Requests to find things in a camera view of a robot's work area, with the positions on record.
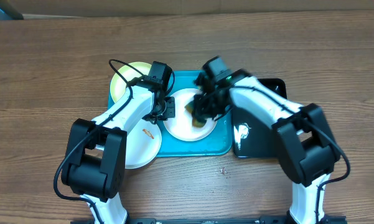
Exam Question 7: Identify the yellow green scrub sponge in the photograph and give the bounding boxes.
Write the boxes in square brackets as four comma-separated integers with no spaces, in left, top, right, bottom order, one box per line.
[184,101,207,128]

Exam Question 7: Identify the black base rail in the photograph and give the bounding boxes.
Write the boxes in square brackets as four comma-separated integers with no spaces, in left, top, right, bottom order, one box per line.
[70,215,348,224]

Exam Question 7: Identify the dark object top left corner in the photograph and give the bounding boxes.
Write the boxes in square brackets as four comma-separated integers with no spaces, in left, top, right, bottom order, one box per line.
[0,0,24,20]

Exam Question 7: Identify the teal plastic tray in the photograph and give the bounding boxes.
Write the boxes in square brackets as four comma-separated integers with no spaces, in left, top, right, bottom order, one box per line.
[107,70,233,158]

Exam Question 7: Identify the black water tray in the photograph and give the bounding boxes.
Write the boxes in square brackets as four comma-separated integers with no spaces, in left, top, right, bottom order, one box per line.
[230,78,288,159]

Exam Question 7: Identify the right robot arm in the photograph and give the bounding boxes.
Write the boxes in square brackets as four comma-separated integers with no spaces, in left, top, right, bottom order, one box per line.
[185,57,349,223]

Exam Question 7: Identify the white plate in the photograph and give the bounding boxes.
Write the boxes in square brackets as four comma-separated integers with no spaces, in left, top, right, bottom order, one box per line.
[104,119,162,169]
[164,88,217,142]

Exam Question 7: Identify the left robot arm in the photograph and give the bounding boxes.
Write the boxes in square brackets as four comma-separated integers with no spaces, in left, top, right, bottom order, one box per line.
[53,61,175,223]

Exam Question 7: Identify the yellow-green plate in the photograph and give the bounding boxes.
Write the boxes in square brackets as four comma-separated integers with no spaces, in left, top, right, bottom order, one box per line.
[110,62,151,103]

